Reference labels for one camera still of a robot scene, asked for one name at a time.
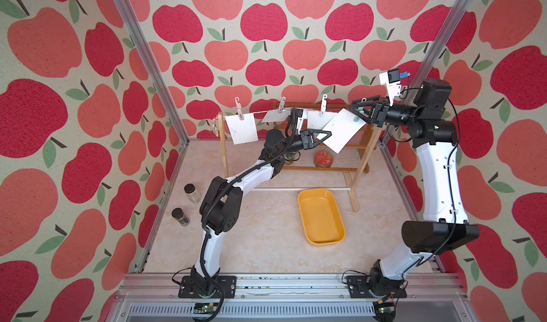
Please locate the wooden shelf with ribbed panels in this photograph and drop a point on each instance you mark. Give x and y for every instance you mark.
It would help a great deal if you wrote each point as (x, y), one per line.
(347, 158)

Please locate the red round tin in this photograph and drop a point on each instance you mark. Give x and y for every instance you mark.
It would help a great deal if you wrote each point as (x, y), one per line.
(323, 159)

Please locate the yellow plastic tray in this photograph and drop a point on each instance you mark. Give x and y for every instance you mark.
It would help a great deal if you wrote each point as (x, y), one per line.
(321, 218)

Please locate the grey clothespin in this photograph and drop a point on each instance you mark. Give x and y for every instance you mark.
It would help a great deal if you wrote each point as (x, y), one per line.
(281, 104)

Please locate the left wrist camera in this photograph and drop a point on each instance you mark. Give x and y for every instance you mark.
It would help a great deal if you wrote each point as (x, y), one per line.
(298, 117)

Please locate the white clothespin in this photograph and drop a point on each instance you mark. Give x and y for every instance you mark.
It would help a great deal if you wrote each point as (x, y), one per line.
(323, 105)

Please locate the teal clothespin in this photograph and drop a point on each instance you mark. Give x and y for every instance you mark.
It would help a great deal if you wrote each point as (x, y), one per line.
(360, 114)

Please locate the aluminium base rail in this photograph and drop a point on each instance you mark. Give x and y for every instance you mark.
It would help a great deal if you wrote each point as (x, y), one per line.
(291, 297)

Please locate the white postcard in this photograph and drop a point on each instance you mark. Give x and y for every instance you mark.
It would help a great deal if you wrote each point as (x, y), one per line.
(317, 120)
(242, 130)
(342, 127)
(275, 116)

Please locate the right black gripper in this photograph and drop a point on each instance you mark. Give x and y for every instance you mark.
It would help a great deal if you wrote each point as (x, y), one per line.
(377, 114)

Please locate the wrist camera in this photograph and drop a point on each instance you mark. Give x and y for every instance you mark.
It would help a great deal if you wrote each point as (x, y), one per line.
(391, 80)
(298, 117)

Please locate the pink clothespin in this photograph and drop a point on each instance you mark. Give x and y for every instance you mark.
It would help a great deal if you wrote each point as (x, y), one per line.
(239, 111)

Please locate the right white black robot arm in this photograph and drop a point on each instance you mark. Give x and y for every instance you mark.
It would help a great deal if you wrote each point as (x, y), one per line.
(445, 225)

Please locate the right aluminium corner post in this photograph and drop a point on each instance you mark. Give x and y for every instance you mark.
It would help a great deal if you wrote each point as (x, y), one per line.
(438, 45)

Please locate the aluminium corner post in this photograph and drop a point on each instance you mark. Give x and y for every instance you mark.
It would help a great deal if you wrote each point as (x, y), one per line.
(438, 45)
(149, 61)

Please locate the dark spice jar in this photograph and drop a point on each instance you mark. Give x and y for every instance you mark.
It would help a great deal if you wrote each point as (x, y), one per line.
(179, 215)

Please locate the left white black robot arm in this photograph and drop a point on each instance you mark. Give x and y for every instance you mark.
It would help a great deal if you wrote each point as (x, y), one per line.
(221, 205)

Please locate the wooden hanging rack frame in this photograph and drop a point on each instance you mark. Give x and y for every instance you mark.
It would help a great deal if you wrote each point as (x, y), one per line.
(351, 175)

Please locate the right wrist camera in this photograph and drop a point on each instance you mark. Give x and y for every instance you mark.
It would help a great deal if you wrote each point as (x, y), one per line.
(391, 80)

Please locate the clear glass jar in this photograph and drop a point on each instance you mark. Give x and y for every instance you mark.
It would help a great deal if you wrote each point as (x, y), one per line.
(193, 194)

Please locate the left aluminium corner post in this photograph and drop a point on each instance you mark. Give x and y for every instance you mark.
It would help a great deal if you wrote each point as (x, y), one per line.
(149, 61)

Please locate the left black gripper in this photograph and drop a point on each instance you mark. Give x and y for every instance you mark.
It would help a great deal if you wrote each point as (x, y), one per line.
(307, 142)

